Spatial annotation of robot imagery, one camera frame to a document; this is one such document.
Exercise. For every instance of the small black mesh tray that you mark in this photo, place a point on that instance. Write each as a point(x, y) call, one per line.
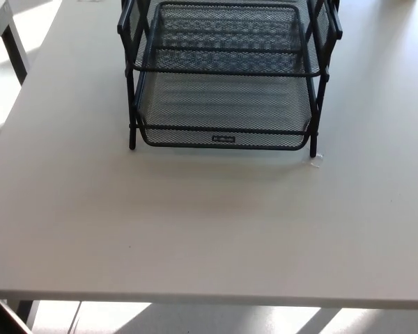
point(230, 51)

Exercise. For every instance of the clear tape piece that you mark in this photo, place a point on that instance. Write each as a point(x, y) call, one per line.
point(315, 160)

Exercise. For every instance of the grey side table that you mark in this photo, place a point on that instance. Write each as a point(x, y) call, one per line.
point(17, 55)

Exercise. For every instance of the black mesh tray with label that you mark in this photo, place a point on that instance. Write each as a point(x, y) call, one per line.
point(224, 139)

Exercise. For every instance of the black metal tray rack frame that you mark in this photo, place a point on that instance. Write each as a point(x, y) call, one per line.
point(131, 135)

